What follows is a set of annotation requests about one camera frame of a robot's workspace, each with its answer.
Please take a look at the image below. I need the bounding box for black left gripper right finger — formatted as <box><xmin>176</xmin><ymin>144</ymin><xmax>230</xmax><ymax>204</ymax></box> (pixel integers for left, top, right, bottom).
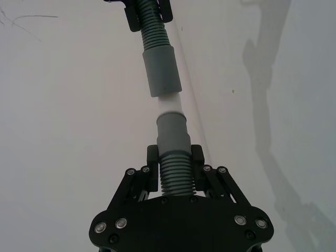
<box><xmin>191</xmin><ymin>144</ymin><xmax>254</xmax><ymax>211</ymax></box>

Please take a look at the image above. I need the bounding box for grey corrugated hose wide cuff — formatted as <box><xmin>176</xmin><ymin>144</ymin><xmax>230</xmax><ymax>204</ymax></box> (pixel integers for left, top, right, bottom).
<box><xmin>132</xmin><ymin>0</ymin><xmax>183</xmax><ymax>98</ymax></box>

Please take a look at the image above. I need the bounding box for white plastic pipe connector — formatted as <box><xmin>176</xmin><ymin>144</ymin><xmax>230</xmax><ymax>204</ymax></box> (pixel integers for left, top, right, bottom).
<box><xmin>156</xmin><ymin>93</ymin><xmax>183</xmax><ymax>115</ymax></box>

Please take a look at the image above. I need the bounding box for grey corrugated hose narrow cuff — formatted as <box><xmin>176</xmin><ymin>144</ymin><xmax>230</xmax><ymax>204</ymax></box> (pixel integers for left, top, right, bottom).
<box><xmin>156</xmin><ymin>111</ymin><xmax>197</xmax><ymax>197</ymax></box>

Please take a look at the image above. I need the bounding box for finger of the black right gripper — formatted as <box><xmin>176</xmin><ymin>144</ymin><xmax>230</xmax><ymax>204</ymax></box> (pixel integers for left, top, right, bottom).
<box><xmin>156</xmin><ymin>0</ymin><xmax>174</xmax><ymax>24</ymax></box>
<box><xmin>103</xmin><ymin>0</ymin><xmax>144</xmax><ymax>33</ymax></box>

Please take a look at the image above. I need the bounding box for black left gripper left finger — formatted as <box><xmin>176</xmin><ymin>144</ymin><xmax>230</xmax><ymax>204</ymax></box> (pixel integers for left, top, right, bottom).
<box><xmin>107</xmin><ymin>145</ymin><xmax>161</xmax><ymax>211</ymax></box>

